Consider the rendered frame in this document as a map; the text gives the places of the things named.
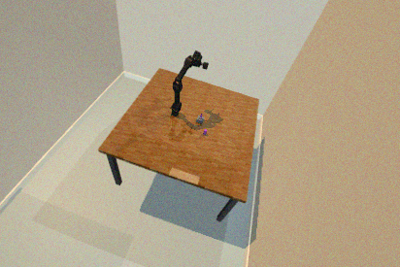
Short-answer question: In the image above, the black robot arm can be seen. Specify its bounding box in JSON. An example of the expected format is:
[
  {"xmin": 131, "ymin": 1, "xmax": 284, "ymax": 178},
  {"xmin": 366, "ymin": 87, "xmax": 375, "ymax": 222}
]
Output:
[{"xmin": 171, "ymin": 50, "xmax": 202, "ymax": 117}]

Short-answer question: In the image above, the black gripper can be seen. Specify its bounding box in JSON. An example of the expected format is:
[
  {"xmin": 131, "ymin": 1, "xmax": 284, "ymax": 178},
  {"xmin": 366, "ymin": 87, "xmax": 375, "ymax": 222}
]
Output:
[{"xmin": 196, "ymin": 60, "xmax": 209, "ymax": 70}]

